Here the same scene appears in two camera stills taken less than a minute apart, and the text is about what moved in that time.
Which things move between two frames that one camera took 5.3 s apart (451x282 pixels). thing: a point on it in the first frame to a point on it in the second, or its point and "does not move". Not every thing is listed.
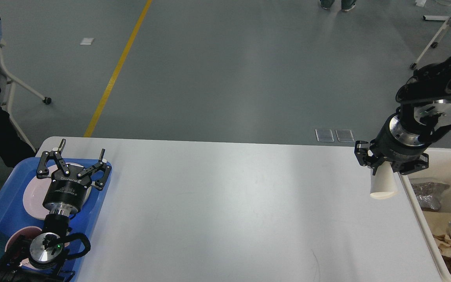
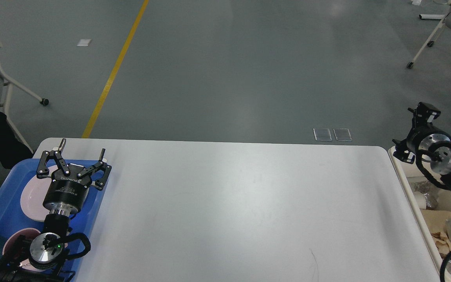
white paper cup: x=383 y=184 to x=421 y=199
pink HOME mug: x=14 y=236 does not move
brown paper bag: x=438 y=221 does not move
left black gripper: x=68 y=192 does not move
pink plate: x=35 y=191 does not move
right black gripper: x=392 y=143 to x=424 y=113
